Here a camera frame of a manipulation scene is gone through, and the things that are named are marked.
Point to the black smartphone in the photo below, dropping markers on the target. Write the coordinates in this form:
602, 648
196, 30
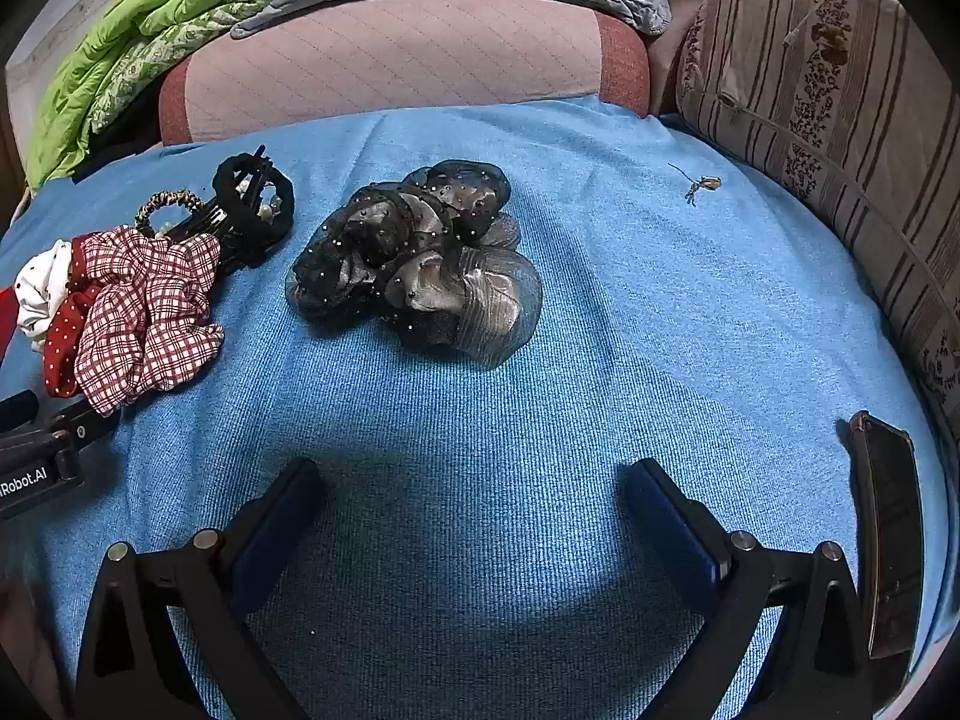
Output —
889, 525

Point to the red box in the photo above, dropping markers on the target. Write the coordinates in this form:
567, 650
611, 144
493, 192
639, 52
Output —
6, 319

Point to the blue blanket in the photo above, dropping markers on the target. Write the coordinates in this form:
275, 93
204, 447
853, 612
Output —
562, 427

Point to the white cherry print scrunchie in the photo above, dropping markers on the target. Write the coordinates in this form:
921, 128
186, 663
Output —
41, 285

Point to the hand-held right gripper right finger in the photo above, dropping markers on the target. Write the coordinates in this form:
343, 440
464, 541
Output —
667, 532

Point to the grey organza scrunchie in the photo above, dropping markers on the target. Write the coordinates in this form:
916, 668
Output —
480, 300

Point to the striped floral cushion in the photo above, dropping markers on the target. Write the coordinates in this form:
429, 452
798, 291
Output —
862, 127

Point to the red polka dot scrunchie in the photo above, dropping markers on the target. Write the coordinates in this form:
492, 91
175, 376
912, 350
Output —
64, 345

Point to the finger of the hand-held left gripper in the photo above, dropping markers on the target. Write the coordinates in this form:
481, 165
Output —
79, 429

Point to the red plaid scrunchie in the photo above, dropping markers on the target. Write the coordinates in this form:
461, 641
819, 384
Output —
150, 315

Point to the small metal earring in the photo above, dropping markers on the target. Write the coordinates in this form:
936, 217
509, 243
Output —
703, 183

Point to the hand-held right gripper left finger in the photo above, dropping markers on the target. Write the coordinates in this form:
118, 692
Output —
277, 529

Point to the green quilt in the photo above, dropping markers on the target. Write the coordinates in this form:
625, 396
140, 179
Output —
127, 37

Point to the pink sofa cushion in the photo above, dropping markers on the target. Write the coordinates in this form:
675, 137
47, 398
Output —
390, 60

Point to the black beaded organza scrunchie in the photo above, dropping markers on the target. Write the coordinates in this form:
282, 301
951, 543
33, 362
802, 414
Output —
360, 240

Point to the black claw clip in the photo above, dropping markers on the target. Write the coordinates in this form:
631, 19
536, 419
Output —
232, 249

